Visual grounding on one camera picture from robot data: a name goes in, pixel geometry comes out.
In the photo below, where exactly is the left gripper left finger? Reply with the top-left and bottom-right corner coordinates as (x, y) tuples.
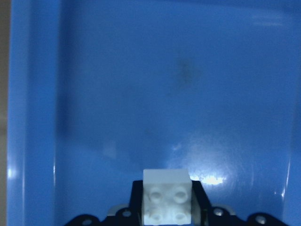
(129, 180), (143, 213)

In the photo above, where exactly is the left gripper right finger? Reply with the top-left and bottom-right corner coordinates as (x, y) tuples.
(191, 181), (211, 224)

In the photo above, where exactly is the white block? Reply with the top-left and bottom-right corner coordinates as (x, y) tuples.
(142, 169), (192, 226)

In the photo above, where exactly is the blue plastic tray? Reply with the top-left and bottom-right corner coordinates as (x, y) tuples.
(7, 0), (301, 226)

